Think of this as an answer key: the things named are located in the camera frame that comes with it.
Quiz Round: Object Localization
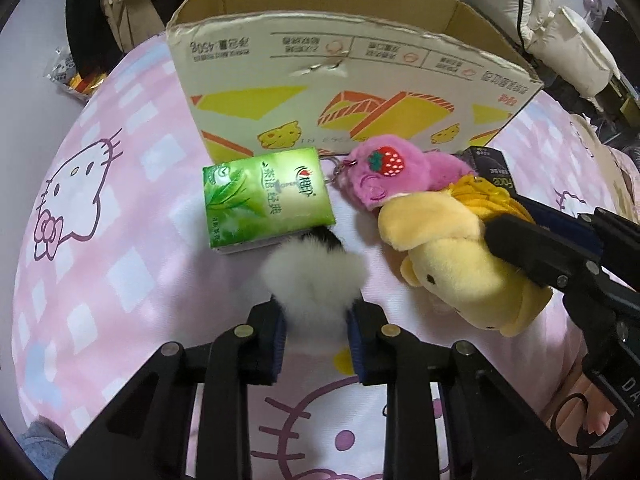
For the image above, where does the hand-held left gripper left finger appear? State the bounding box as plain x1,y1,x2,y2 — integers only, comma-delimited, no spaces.
53,301,287,480

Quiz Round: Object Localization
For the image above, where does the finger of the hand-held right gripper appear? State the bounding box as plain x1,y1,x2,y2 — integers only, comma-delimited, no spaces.
486,214,602,292
515,195,640,281

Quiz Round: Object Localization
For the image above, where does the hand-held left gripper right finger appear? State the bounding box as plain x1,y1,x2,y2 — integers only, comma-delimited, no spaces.
346,300,583,480

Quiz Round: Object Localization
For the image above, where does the white and black fluffy plush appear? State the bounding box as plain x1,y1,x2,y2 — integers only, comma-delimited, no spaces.
263,227,369,348

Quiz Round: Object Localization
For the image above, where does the yellow plush toy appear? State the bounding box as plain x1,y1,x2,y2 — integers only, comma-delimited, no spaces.
377,177,553,337

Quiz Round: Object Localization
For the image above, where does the printed cardboard box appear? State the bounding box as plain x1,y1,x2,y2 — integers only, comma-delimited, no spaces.
166,0,545,165

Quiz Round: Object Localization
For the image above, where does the person's right hand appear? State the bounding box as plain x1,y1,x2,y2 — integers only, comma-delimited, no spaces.
547,367,626,443

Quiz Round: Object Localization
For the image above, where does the small black box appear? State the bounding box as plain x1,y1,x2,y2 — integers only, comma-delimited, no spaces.
460,146,516,192

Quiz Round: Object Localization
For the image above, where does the green tissue pack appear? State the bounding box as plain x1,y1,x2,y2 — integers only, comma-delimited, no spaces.
202,147,337,255

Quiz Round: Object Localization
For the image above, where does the white pillow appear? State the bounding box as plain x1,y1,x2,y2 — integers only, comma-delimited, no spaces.
527,6,621,98

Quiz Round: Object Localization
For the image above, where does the pink cat printed blanket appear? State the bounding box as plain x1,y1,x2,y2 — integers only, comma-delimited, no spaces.
11,35,640,480

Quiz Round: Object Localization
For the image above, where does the blue jeans leg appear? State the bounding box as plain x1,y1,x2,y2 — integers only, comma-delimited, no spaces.
19,417,69,468

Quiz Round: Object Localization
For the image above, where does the pile of snack packets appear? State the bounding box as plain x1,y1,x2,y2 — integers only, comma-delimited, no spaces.
46,46,108,97

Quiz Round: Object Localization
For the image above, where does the hanging beige coat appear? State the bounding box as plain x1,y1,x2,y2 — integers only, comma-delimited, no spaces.
97,0,168,51

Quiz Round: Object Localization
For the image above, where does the black cable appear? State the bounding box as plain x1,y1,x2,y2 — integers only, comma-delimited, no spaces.
547,392,608,461

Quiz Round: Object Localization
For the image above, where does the pink strawberry plush keychain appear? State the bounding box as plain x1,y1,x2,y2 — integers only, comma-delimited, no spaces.
325,135,478,212

